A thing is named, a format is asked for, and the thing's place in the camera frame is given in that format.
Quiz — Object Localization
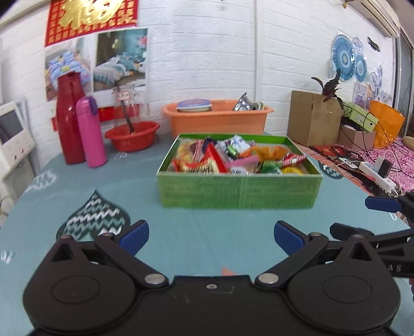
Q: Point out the purple leafy plant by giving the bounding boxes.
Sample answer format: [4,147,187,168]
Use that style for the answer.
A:
[311,71,345,107]

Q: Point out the bedding poster with teal room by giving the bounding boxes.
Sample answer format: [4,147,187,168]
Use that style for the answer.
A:
[94,28,149,95]

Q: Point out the green cardboard box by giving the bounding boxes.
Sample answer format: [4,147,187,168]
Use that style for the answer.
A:
[156,133,323,209]

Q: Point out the white air conditioner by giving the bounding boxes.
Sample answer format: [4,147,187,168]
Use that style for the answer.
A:
[349,0,402,37]

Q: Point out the white wall pipe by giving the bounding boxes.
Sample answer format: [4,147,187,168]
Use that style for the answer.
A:
[253,0,262,99]

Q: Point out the small cardboard box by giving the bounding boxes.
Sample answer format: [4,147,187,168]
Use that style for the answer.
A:
[338,124,376,152]

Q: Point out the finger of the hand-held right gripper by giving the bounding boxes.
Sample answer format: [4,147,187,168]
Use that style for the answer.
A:
[365,190,414,223]
[330,223,414,250]

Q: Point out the blue white paper ornaments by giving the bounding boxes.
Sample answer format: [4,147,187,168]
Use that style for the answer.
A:
[369,63,392,101]

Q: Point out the glass sliding door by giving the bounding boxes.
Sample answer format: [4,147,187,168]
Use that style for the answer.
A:
[393,29,414,114]

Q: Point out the white machine with screen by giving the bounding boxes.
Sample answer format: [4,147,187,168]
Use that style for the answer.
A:
[0,100,37,198]

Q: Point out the pile of assorted snacks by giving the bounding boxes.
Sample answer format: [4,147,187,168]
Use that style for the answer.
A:
[171,136,308,175]

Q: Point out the orange plastic basin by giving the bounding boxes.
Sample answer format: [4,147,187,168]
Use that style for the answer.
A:
[162,100,274,135]

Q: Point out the green shoe box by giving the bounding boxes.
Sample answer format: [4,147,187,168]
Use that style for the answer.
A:
[343,101,379,133]

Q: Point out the framed picture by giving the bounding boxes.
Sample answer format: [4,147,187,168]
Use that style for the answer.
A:
[353,82,368,104]

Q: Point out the orange bag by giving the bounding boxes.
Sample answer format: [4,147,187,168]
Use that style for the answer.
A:
[369,100,406,149]

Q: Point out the pink thermos bottle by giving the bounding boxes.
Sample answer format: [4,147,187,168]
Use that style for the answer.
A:
[76,96,108,168]

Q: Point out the red tall bottle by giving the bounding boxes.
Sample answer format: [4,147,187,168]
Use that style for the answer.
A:
[56,73,87,165]

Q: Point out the black charger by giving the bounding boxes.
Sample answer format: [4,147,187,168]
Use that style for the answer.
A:
[377,158,394,178]

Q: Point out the clear glass jar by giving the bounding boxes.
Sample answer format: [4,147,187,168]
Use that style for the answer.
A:
[113,90,143,134]

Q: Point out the red plaid cloth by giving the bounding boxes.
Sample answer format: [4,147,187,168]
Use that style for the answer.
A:
[296,142,373,188]

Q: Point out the steel pot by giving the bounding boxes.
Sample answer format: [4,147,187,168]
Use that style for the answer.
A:
[233,93,256,112]

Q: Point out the blue round plate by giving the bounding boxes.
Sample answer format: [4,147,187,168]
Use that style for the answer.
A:
[177,100,213,113]

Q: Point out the bedding poster with blue quilt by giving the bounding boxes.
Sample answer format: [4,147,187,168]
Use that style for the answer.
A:
[45,39,94,101]

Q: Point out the large blue paper fan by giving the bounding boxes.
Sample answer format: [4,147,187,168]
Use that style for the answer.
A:
[331,34,355,81]

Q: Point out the red gold wall hanging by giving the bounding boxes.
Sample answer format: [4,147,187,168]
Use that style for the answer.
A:
[45,0,139,48]

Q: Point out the red box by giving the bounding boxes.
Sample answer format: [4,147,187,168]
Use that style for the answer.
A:
[97,106,115,123]

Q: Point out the large cardboard box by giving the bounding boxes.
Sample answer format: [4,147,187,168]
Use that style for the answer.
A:
[288,90,344,148]

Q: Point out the teal patterned tablecloth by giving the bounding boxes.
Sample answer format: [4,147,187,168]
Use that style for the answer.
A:
[0,129,414,336]

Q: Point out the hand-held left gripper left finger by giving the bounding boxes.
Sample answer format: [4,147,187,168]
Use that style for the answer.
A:
[52,220,169,289]

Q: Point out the pink floral bed sheet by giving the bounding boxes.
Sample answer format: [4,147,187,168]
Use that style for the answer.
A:
[365,136,414,195]

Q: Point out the red plastic basin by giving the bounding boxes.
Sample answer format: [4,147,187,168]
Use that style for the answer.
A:
[105,121,160,152]

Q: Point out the medium blue paper fan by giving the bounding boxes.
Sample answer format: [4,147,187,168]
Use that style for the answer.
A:
[354,53,369,83]

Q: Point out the red envelopes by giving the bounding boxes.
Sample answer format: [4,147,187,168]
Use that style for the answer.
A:
[312,145,349,159]

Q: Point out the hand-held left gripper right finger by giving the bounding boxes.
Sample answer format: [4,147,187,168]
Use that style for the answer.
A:
[255,220,372,289]

